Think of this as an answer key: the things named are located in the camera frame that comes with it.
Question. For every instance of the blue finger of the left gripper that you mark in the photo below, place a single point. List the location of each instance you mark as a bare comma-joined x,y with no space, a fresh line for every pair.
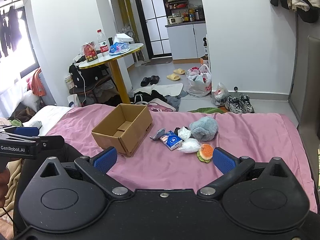
27,131

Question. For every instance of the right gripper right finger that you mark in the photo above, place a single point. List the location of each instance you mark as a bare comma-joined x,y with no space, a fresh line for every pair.
234,170

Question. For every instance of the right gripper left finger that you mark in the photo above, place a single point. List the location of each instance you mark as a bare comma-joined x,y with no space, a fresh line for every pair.
94,170

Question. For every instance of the burger plush toy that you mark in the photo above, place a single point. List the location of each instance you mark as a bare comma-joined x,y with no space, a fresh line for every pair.
205,153

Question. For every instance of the brown cardboard box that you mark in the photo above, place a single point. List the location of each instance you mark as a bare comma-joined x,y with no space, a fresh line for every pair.
124,128

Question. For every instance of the grey fluffy plush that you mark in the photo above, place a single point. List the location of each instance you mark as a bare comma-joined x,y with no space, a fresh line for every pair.
204,129

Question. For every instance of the clear plastic filling bag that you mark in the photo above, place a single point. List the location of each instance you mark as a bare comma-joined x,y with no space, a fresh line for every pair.
190,145

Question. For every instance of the blue tissue pack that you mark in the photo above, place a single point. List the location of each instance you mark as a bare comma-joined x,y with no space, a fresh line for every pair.
171,140

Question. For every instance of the left hand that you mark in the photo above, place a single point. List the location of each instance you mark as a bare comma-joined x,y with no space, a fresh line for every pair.
4,180

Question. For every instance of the white pillow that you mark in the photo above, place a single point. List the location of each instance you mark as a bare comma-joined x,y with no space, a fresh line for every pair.
48,116

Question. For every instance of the orange cloth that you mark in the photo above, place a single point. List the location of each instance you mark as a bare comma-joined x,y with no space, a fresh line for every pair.
35,84

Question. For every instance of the green leaf cartoon rug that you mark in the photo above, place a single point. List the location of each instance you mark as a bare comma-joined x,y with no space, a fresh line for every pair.
209,110

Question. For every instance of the pink bed sheet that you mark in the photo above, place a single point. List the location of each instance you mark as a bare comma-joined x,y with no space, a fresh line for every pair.
260,136

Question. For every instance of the grey sneaker left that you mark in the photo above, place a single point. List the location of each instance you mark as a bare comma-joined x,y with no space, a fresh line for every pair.
233,105

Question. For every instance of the grey sneaker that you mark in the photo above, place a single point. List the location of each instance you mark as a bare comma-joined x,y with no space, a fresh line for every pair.
233,105
245,103

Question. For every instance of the grey sneaker right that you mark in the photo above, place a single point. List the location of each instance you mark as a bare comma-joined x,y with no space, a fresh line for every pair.
245,103

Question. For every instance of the small clear plastic bag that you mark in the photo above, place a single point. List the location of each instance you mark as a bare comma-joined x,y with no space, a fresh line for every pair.
220,95

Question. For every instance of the black polka dot bag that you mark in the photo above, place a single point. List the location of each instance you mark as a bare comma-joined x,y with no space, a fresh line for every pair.
86,77

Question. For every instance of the black clothes pile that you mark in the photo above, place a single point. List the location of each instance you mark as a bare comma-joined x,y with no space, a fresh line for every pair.
146,97

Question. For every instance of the pink bear cushion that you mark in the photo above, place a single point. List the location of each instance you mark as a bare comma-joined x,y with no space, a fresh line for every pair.
157,105

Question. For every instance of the white red shopping bag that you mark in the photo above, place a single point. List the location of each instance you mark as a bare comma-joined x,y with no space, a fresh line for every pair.
200,81

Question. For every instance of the red snack jar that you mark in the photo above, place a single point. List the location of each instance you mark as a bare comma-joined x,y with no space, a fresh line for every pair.
89,51

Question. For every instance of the white floor mat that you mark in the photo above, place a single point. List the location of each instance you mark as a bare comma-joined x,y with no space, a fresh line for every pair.
171,90

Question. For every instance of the grey entrance door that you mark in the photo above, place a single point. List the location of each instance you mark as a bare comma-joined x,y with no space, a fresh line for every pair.
304,94

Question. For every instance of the black slipper right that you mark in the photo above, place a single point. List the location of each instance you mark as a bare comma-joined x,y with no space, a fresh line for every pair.
154,79

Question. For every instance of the yellow slipper near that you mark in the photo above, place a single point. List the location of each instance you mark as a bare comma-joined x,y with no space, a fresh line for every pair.
173,77

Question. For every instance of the yellow slipper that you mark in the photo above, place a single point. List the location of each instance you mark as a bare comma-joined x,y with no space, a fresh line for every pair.
173,77
179,71

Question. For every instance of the plastic water bottle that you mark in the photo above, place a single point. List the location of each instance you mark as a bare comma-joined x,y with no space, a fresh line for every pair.
103,44

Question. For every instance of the round white yellow table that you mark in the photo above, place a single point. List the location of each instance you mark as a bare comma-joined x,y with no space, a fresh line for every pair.
118,69

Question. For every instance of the yellow slipper far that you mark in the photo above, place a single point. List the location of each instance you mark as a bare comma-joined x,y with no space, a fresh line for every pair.
179,71

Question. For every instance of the blue wet wipes pack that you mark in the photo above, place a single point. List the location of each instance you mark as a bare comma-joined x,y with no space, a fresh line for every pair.
119,48

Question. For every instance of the white tissue box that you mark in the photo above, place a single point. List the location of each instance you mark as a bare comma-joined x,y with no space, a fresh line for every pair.
123,38

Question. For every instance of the white kitchen cabinet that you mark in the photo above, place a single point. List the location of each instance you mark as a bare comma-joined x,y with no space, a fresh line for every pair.
186,40

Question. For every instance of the white rice cooker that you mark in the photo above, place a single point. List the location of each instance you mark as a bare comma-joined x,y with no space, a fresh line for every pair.
175,20

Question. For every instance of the black framed glass door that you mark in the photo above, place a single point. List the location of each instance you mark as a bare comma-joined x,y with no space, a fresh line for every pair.
153,20

